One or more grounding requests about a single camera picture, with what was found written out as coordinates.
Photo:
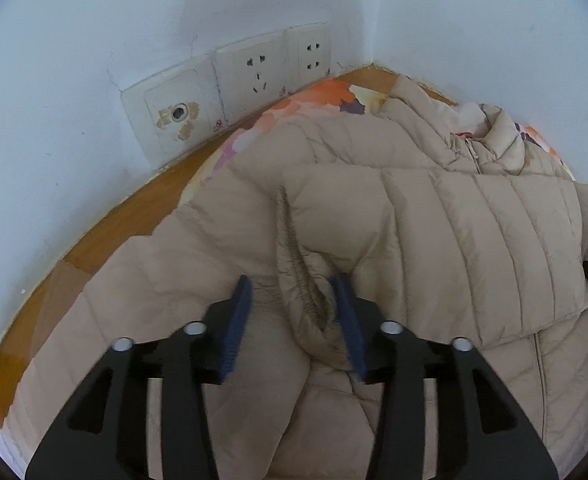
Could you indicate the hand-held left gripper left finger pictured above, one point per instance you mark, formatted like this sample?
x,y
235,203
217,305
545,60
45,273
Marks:
x,y
235,327

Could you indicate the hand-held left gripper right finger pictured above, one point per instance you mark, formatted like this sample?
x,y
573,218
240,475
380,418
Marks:
x,y
348,327

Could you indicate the beige puffer jacket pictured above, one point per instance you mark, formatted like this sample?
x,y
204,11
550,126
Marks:
x,y
424,240

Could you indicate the orange floral bedsheet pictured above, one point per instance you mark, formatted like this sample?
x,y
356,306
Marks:
x,y
319,97

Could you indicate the white coaxial wall socket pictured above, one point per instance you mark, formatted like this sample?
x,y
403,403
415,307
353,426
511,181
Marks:
x,y
171,112

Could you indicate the white five-hole wall socket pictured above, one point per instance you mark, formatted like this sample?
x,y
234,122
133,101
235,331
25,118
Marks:
x,y
255,76

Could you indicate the white four-hole wall socket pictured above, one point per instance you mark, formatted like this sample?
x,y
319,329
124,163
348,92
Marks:
x,y
310,55

